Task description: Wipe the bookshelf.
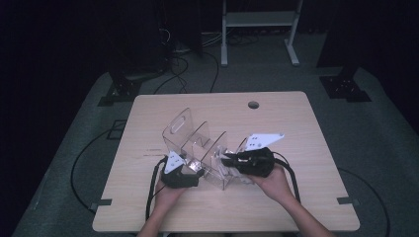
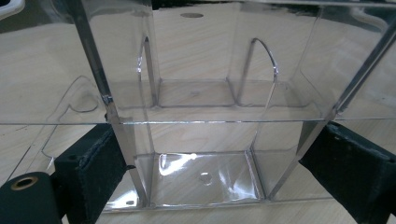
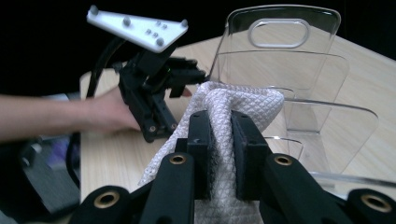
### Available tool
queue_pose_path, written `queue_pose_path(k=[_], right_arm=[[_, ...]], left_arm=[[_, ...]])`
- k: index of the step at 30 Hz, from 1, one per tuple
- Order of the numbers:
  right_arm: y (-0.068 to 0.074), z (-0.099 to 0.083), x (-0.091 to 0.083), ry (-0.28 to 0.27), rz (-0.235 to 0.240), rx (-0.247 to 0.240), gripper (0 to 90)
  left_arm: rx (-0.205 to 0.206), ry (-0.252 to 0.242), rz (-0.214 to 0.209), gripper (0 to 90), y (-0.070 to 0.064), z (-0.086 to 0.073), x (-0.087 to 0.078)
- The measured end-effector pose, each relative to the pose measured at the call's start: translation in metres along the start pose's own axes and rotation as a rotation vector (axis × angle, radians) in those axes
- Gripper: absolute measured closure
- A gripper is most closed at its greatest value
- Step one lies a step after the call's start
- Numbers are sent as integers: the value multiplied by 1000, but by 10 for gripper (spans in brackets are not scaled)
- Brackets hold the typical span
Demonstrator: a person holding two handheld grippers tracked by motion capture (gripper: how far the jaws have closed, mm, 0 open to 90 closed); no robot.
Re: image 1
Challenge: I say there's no black stand base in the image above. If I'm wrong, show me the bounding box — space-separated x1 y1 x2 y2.
97 69 143 108
316 0 373 104

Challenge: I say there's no white metal stand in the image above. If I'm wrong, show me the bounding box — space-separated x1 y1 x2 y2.
219 0 304 68

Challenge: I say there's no black floor cable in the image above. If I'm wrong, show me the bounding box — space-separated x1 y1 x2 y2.
153 54 191 95
337 167 392 237
69 127 117 212
201 49 220 94

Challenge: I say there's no bundle of dark cables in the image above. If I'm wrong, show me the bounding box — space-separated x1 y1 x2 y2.
226 32 261 47

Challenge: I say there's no grey tape strip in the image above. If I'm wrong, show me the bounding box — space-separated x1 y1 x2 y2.
88 197 114 213
336 196 361 206

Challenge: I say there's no left hand-held gripper cable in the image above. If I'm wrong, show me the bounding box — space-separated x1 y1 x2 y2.
144 156 169 222

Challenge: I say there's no clear acrylic divided organizer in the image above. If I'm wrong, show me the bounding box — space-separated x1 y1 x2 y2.
161 107 255 192

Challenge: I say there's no right hand-held gripper cable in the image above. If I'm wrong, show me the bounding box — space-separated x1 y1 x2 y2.
271 151 301 203

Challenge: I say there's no hand-held gripper cable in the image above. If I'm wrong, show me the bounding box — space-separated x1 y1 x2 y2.
271 151 301 203
144 156 169 222

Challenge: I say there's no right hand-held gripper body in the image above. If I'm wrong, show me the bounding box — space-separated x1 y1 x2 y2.
234 132 286 179

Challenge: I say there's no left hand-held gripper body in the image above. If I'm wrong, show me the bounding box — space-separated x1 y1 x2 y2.
160 150 199 190

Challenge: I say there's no person's left hand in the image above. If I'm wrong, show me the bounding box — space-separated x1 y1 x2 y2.
153 180 188 212

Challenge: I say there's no person's right hand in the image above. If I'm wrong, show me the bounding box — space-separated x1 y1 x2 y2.
248 165 294 203

